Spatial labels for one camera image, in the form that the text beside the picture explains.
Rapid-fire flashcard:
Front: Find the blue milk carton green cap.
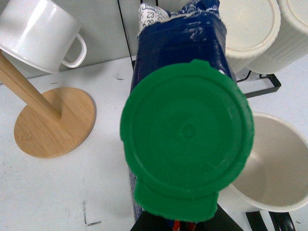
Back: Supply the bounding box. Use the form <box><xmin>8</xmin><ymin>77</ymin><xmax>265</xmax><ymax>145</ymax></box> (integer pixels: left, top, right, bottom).
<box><xmin>120</xmin><ymin>0</ymin><xmax>254</xmax><ymax>231</ymax></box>

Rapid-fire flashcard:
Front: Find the cream mug black handle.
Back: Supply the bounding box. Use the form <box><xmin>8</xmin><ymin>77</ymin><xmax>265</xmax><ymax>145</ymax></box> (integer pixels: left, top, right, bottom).
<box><xmin>216</xmin><ymin>112</ymin><xmax>308</xmax><ymax>231</ymax></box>

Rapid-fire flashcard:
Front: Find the wooden mug tree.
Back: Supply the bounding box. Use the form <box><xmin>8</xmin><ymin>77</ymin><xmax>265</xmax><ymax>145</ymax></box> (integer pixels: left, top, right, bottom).
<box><xmin>0</xmin><ymin>55</ymin><xmax>96</xmax><ymax>158</ymax></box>

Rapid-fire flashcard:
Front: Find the cream mug left on rack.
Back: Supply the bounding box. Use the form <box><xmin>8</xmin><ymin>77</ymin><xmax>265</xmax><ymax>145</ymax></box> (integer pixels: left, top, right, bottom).
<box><xmin>219</xmin><ymin>0</ymin><xmax>281</xmax><ymax>73</ymax></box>

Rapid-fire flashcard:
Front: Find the cream mug on rack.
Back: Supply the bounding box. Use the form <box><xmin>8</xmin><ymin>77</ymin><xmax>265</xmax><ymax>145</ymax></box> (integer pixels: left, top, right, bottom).
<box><xmin>247</xmin><ymin>0</ymin><xmax>308</xmax><ymax>75</ymax></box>
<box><xmin>219</xmin><ymin>0</ymin><xmax>281</xmax><ymax>73</ymax></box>

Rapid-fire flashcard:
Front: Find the white mug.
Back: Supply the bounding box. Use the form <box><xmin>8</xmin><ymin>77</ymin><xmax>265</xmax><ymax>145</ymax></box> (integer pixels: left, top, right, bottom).
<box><xmin>0</xmin><ymin>0</ymin><xmax>87</xmax><ymax>74</ymax></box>

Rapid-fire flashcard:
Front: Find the cream mug right on rack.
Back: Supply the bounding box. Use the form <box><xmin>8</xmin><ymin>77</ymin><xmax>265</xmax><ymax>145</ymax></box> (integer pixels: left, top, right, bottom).
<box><xmin>247</xmin><ymin>0</ymin><xmax>308</xmax><ymax>75</ymax></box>

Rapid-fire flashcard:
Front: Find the black wire cup rack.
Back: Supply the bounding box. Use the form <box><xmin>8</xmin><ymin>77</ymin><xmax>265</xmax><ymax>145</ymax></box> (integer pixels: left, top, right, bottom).
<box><xmin>117</xmin><ymin>0</ymin><xmax>282</xmax><ymax>98</ymax></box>

